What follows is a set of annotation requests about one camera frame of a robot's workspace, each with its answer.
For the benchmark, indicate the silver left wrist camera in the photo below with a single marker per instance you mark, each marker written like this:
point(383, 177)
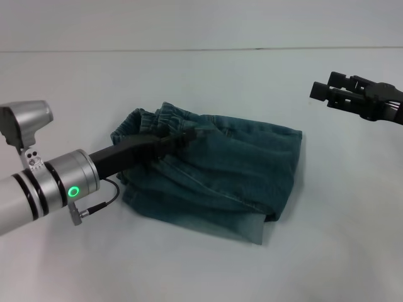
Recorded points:
point(25, 122)

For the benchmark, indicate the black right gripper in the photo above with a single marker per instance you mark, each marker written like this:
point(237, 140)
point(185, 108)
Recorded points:
point(384, 104)

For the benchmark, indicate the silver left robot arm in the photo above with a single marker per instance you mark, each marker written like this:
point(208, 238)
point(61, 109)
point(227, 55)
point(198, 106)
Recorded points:
point(31, 195)

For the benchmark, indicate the blue denim shorts with patches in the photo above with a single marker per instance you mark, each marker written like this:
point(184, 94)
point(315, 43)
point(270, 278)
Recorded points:
point(226, 176)

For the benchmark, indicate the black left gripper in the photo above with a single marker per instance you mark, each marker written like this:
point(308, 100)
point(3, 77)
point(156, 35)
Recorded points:
point(122, 154)

